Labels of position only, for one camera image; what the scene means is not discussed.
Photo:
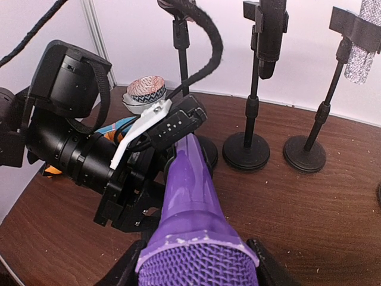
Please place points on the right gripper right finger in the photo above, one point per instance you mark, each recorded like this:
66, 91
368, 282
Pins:
270, 272

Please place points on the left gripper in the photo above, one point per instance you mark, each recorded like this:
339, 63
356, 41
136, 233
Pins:
132, 191

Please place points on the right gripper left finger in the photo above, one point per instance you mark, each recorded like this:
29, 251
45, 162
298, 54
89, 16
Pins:
123, 272

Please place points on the blue microphone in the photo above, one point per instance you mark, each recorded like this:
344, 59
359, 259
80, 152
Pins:
114, 126

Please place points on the purple microphone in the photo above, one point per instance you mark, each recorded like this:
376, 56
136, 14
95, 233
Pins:
194, 244

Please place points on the black microphone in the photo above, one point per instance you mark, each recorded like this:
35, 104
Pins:
272, 22

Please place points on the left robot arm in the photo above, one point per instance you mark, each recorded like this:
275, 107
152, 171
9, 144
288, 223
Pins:
56, 119

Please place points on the black mic stand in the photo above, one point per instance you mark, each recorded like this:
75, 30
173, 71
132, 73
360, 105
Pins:
247, 150

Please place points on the glitter silver microphone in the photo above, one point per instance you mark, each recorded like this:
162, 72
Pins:
360, 60

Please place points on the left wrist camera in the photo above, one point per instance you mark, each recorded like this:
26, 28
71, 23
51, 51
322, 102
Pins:
164, 123

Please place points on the left aluminium post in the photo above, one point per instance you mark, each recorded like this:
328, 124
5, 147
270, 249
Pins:
94, 27

